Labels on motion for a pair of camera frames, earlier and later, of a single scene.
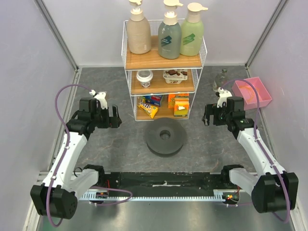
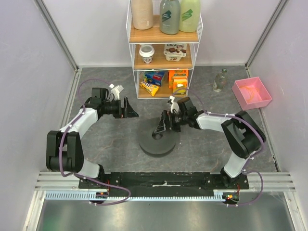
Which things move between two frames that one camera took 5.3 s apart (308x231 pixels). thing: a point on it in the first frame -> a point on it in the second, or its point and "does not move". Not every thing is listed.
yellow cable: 257,89 does not move
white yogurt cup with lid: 145,77 -> 147,51
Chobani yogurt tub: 175,76 -> 174,52
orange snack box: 179,101 -> 178,78
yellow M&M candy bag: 150,110 -> 149,88
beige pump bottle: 138,30 -> 142,14
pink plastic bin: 247,94 does not move
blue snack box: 155,100 -> 155,78
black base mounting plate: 165,184 does not move
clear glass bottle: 220,80 does not move
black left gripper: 114,122 -> 123,112
